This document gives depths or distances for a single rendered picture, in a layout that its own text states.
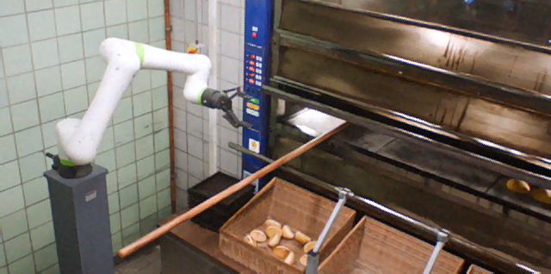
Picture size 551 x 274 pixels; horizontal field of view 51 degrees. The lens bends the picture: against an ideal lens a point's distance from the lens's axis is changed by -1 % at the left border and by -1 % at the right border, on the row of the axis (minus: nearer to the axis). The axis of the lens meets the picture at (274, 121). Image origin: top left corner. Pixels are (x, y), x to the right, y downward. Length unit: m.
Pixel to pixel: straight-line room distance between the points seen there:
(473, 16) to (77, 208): 1.90
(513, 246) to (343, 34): 1.25
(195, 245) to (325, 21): 1.39
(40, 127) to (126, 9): 0.83
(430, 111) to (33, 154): 2.10
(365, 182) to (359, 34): 0.77
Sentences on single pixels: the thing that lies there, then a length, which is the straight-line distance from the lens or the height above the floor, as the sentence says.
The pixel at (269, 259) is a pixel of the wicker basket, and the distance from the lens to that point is 2.96.
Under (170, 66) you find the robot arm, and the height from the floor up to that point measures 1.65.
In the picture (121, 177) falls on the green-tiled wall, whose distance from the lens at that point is 3.83.
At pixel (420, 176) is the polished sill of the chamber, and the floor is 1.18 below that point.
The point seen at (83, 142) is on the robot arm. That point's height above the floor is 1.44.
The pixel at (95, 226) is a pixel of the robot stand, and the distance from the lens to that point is 2.85.
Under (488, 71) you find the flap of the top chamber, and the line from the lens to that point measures 2.55.
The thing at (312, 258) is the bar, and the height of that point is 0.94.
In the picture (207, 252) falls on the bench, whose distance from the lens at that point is 3.21.
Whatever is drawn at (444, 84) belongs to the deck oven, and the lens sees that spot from 2.65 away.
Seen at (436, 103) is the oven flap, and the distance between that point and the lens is 2.70.
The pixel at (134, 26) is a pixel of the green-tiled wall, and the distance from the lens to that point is 3.56.
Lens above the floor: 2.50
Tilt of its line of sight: 24 degrees down
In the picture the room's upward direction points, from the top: 3 degrees clockwise
